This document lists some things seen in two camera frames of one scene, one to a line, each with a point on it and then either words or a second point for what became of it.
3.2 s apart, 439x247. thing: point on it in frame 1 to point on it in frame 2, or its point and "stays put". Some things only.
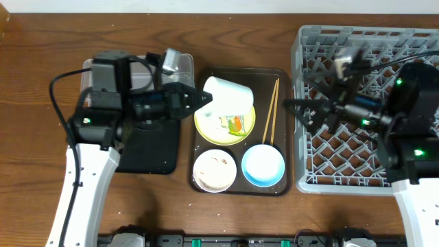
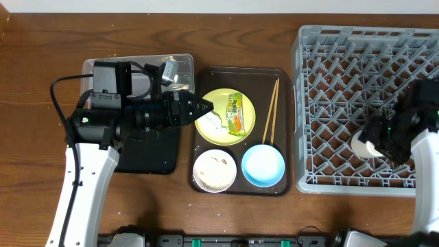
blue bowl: x=263 y=165 stays put
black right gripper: x=337 y=100 to x=372 y=131
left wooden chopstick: x=269 y=114 stays put
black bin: x=155 y=150 stays put
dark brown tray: x=240 y=141 stays put
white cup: x=228 y=99 to x=364 y=149
